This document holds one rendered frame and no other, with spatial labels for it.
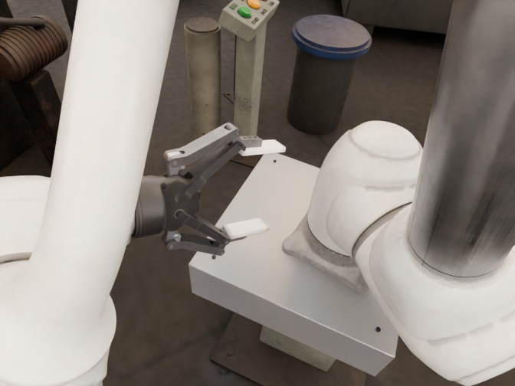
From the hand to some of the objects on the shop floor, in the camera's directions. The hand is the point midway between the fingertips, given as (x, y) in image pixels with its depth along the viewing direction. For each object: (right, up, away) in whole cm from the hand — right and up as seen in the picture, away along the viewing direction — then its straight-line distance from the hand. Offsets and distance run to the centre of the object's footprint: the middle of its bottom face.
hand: (265, 188), depth 55 cm
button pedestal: (-7, +18, +104) cm, 106 cm away
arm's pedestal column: (+12, -40, +53) cm, 68 cm away
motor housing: (-75, +13, +92) cm, 120 cm away
